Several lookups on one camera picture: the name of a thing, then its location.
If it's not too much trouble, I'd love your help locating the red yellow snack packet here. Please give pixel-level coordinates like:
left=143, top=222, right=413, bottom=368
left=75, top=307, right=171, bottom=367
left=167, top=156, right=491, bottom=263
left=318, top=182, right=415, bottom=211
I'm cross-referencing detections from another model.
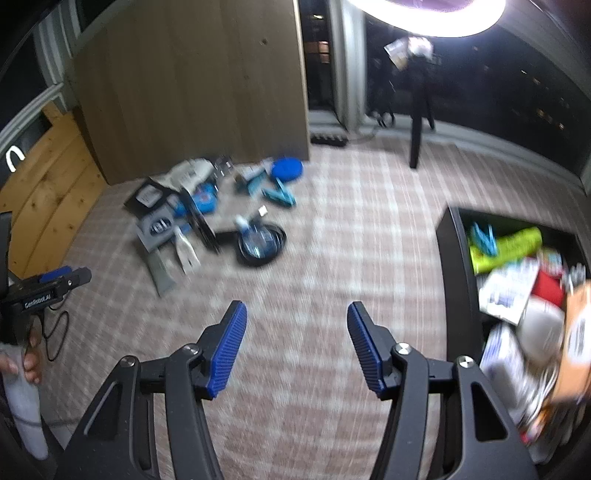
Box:
left=518, top=392, right=574, bottom=445

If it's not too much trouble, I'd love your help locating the dark grey packet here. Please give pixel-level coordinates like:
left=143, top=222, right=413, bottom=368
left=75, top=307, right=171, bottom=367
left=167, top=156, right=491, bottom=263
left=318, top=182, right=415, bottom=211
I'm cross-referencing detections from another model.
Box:
left=135, top=210, right=180, bottom=253

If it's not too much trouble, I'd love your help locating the blue plastic packet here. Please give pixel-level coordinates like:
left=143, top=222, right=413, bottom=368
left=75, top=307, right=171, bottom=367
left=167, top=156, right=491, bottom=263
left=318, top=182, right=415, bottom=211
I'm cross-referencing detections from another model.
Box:
left=193, top=182, right=219, bottom=214

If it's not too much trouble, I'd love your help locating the black power strip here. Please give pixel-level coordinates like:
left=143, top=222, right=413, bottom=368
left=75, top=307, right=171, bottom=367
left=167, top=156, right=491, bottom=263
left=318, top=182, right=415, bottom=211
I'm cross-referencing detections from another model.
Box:
left=311, top=133, right=348, bottom=149

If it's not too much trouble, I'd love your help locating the black frying pan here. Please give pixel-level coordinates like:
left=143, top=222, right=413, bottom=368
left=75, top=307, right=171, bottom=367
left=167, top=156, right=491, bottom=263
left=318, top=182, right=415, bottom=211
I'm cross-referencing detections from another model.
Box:
left=216, top=220, right=288, bottom=268

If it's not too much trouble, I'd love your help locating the pine wood panel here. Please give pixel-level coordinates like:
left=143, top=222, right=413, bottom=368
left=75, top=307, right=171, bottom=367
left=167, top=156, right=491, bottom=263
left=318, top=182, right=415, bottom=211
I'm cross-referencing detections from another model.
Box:
left=0, top=102, right=109, bottom=280

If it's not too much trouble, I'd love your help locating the white paper bundle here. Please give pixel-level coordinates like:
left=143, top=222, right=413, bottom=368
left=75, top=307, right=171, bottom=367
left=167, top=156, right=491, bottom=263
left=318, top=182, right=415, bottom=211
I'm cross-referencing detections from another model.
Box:
left=382, top=36, right=435, bottom=71

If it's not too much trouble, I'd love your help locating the pink plaid rug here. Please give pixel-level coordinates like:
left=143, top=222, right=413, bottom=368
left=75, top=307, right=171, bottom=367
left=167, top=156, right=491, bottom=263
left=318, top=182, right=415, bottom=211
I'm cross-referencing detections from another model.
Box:
left=41, top=137, right=588, bottom=480

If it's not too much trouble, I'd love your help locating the person's left hand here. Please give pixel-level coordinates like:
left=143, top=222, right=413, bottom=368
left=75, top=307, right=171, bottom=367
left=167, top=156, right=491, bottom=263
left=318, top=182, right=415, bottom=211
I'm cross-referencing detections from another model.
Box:
left=0, top=333, right=43, bottom=385

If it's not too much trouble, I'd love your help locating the white printed packet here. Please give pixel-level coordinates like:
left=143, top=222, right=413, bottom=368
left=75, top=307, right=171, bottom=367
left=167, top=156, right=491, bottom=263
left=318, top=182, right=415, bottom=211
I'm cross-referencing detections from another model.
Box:
left=477, top=257, right=539, bottom=325

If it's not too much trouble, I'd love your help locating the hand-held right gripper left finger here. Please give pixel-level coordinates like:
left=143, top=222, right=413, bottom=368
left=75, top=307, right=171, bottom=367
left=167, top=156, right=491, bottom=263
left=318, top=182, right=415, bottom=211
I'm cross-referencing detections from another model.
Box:
left=54, top=300, right=247, bottom=480

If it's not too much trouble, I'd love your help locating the orange cardboard parcel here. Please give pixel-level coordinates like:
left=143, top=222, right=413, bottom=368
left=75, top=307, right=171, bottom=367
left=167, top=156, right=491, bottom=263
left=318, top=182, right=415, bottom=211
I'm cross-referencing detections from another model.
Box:
left=551, top=281, right=591, bottom=403

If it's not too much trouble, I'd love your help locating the white round container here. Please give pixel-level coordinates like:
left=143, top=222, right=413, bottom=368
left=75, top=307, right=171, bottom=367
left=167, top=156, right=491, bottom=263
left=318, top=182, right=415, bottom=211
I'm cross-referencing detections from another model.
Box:
left=516, top=298, right=567, bottom=366

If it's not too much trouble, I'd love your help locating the light grey packet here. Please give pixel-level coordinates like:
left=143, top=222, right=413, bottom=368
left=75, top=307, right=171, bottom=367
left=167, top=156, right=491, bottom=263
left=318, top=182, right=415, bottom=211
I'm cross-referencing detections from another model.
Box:
left=147, top=251, right=180, bottom=297

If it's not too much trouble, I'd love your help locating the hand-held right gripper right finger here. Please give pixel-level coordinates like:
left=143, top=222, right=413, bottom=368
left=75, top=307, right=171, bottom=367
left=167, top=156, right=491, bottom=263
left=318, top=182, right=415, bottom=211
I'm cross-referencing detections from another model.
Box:
left=347, top=301, right=541, bottom=480

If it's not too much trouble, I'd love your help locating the ring light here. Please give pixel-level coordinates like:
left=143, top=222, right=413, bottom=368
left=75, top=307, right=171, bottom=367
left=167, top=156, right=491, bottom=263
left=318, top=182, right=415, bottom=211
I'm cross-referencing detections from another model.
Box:
left=346, top=0, right=509, bottom=38

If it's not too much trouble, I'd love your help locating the white tissue pack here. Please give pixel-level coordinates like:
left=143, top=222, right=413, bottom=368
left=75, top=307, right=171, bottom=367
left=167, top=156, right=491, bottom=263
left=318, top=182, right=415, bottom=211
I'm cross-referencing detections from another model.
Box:
left=479, top=323, right=533, bottom=412

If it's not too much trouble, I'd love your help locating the lime green packet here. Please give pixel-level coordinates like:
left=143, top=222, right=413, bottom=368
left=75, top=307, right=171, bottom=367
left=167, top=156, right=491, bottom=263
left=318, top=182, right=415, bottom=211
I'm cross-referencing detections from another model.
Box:
left=469, top=227, right=543, bottom=274

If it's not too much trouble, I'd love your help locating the person's left forearm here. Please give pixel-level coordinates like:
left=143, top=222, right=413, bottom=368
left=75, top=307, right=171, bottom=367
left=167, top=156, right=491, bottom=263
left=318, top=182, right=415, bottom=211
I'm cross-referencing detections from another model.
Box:
left=0, top=369, right=49, bottom=448

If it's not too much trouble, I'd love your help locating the small teal packet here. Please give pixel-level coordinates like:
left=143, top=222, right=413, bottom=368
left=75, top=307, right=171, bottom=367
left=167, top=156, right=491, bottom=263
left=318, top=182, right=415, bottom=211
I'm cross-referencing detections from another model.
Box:
left=237, top=167, right=269, bottom=195

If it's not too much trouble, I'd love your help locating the blue round lid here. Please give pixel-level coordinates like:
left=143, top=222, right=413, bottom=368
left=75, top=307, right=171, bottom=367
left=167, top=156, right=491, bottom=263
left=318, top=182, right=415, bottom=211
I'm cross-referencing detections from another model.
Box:
left=271, top=157, right=305, bottom=184

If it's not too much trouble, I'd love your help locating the black packet with white label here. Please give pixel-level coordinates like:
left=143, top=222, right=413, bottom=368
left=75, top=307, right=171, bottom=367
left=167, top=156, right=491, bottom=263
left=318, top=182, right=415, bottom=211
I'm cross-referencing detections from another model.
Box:
left=124, top=176, right=172, bottom=216

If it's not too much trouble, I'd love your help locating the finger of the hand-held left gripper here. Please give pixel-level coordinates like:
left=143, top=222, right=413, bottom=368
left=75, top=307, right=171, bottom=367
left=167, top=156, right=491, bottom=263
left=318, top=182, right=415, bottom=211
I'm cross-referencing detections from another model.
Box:
left=58, top=268, right=92, bottom=297
left=39, top=266, right=73, bottom=283

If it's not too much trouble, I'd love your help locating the black storage box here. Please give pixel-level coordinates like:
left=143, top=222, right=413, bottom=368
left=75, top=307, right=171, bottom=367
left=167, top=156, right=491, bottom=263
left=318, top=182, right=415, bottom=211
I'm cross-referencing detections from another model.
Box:
left=435, top=205, right=591, bottom=470

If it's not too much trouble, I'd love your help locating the black flat tray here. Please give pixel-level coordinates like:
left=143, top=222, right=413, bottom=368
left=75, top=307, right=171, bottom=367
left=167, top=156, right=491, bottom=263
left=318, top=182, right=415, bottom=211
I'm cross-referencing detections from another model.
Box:
left=179, top=187, right=219, bottom=256

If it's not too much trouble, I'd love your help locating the black cable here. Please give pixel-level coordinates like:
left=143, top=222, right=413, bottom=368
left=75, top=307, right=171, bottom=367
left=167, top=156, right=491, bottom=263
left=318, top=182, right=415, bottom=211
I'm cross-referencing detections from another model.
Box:
left=34, top=310, right=71, bottom=361

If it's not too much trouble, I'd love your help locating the light wooden cabinet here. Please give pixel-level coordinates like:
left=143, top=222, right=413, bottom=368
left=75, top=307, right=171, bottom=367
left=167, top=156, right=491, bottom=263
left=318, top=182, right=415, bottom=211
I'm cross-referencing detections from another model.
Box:
left=71, top=0, right=310, bottom=185

